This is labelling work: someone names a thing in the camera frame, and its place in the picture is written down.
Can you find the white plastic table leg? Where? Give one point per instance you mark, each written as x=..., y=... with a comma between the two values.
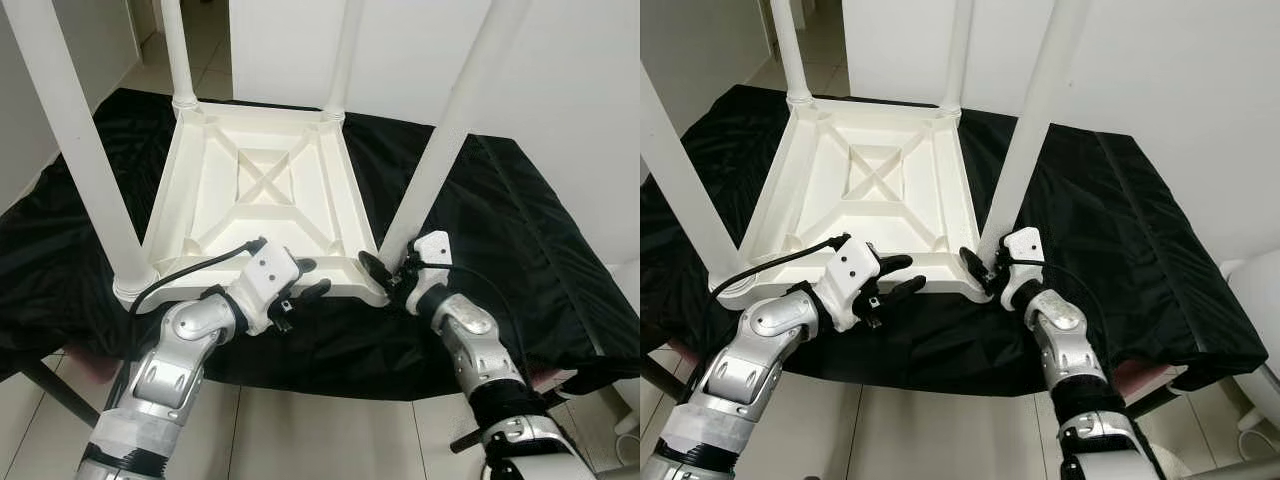
x=1035, y=120
x=450, y=130
x=790, y=55
x=343, y=60
x=180, y=55
x=958, y=60
x=690, y=200
x=80, y=150

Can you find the pink padded chair seat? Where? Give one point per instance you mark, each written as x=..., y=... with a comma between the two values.
x=1150, y=377
x=682, y=352
x=552, y=377
x=90, y=362

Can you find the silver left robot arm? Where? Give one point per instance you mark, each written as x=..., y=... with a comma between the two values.
x=170, y=360
x=750, y=355

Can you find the white plastic children table top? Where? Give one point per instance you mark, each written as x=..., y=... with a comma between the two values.
x=870, y=185
x=260, y=190

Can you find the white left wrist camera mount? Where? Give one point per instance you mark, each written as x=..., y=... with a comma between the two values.
x=265, y=275
x=852, y=272

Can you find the black cloth table cover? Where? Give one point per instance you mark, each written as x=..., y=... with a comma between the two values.
x=540, y=250
x=1150, y=250

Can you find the black metal table leg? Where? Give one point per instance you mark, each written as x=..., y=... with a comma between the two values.
x=470, y=438
x=667, y=378
x=1150, y=402
x=60, y=392

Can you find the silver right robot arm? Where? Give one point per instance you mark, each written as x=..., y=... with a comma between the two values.
x=480, y=345
x=1065, y=340

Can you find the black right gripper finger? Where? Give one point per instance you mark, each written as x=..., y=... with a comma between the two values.
x=376, y=270
x=976, y=267

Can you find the white rounded plastic object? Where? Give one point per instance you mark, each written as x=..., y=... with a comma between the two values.
x=1255, y=310

